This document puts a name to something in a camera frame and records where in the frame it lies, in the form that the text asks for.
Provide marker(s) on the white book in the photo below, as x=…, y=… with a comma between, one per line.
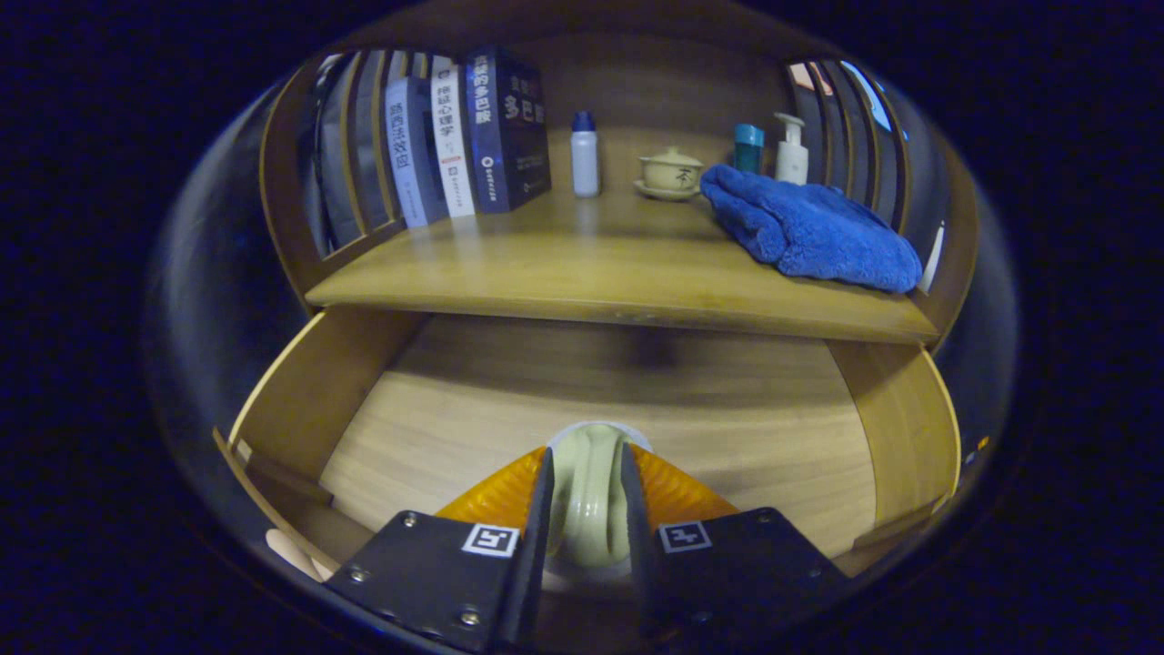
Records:
x=451, y=141

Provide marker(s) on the pale blue book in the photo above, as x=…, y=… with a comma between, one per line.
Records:
x=411, y=155

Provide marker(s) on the teal bottle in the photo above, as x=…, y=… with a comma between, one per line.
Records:
x=748, y=150

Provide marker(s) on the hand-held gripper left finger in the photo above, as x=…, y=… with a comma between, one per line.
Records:
x=536, y=546

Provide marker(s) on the wooden drawer with black knob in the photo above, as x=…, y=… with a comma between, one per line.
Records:
x=727, y=428

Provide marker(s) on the pale green scrub brush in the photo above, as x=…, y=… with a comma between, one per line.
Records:
x=591, y=509

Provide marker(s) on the wooden countertop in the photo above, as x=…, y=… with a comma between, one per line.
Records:
x=591, y=264

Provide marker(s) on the white pump bottle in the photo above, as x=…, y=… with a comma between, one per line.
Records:
x=791, y=159

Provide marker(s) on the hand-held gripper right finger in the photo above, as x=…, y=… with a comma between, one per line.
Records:
x=637, y=546

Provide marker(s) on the blue towel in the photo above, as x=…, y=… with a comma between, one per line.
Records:
x=809, y=232

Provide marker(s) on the beige lidded tea cup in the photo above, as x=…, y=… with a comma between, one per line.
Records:
x=670, y=173

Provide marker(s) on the white bottle with blue cap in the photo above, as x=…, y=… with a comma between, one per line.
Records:
x=585, y=159

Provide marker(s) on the dark blue book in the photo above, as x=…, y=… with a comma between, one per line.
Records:
x=509, y=132

